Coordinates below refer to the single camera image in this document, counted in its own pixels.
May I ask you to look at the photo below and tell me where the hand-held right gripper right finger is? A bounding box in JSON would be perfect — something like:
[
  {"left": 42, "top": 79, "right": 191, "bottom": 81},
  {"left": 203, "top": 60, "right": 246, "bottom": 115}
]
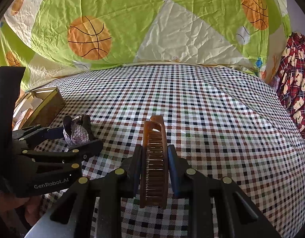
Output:
[{"left": 167, "top": 144, "right": 259, "bottom": 238}]

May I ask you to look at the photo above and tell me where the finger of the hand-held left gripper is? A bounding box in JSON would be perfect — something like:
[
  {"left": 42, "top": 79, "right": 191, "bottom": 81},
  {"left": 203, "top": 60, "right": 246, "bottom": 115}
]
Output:
[
  {"left": 12, "top": 125, "right": 66, "bottom": 146},
  {"left": 20, "top": 139, "right": 104, "bottom": 164}
]

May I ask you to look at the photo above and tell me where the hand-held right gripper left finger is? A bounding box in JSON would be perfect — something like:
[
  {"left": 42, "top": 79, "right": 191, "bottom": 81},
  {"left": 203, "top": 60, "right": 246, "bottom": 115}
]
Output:
[{"left": 50, "top": 144, "right": 143, "bottom": 238}]

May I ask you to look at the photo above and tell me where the brown comb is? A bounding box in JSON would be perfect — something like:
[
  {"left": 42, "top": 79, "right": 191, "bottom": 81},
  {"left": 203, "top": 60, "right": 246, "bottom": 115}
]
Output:
[{"left": 139, "top": 115, "right": 171, "bottom": 209}]

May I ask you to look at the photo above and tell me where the gold tin box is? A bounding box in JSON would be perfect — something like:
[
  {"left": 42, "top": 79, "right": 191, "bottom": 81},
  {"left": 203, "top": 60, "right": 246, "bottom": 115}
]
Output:
[{"left": 12, "top": 87, "right": 67, "bottom": 131}]

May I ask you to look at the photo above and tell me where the person's left hand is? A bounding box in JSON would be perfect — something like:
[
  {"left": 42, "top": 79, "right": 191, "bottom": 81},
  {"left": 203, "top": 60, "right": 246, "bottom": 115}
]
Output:
[{"left": 23, "top": 195, "right": 43, "bottom": 226}]

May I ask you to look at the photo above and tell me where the checked tablecloth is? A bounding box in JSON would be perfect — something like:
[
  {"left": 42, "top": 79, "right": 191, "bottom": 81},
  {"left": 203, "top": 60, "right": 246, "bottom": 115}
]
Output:
[{"left": 19, "top": 63, "right": 305, "bottom": 238}]

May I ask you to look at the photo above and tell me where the basketball printed green bedsheet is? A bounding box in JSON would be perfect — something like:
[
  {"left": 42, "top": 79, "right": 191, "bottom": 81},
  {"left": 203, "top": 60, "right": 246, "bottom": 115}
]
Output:
[{"left": 0, "top": 0, "right": 292, "bottom": 92}]

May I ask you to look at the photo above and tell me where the red bear printed cloth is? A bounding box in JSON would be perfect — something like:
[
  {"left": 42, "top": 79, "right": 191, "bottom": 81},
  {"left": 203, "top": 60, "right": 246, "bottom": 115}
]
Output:
[{"left": 272, "top": 32, "right": 305, "bottom": 139}]

